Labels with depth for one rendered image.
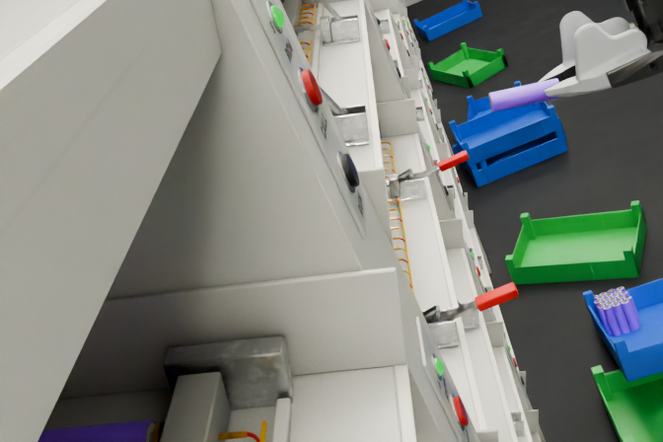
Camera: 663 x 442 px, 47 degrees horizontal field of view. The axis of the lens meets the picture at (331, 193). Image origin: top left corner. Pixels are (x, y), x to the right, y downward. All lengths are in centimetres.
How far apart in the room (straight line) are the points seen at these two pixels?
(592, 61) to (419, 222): 26
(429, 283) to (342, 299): 41
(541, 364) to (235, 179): 147
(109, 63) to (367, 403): 21
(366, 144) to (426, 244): 26
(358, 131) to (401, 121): 49
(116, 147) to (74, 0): 3
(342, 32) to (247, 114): 52
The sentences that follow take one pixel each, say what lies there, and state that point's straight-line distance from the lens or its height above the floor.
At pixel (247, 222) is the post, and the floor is 104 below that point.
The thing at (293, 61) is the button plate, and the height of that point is 109.
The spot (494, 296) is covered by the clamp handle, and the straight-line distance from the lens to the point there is 64.
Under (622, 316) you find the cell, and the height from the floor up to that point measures 7.
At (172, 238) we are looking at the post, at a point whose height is 105.
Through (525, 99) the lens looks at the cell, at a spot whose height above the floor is 88.
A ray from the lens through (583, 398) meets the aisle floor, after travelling 164.
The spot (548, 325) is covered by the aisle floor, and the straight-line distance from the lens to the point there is 182.
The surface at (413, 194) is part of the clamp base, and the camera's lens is 88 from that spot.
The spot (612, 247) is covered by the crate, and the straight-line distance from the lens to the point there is 199.
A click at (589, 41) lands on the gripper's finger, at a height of 92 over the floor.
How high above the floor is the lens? 117
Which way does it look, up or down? 25 degrees down
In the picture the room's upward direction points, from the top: 26 degrees counter-clockwise
